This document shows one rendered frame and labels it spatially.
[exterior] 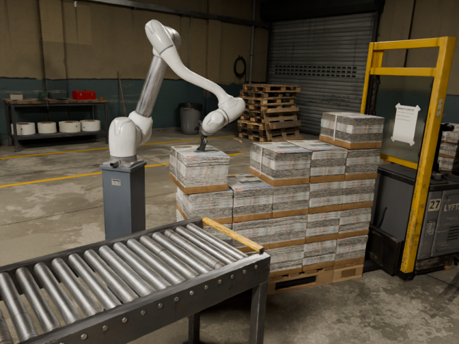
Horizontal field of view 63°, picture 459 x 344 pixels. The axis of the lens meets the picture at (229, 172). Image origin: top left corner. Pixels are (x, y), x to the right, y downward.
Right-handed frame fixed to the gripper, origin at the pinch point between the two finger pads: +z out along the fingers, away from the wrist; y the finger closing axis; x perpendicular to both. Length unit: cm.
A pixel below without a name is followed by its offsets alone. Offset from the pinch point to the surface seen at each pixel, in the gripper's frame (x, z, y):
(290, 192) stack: 61, -3, 41
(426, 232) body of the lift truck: 178, 0, 82
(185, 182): -13.9, -9.4, 29.9
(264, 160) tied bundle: 46.3, 0.0, 16.4
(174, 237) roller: -33, -48, 62
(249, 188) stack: 29.8, -4.7, 36.1
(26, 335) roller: -89, -96, 87
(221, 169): 9.2, -12.3, 23.8
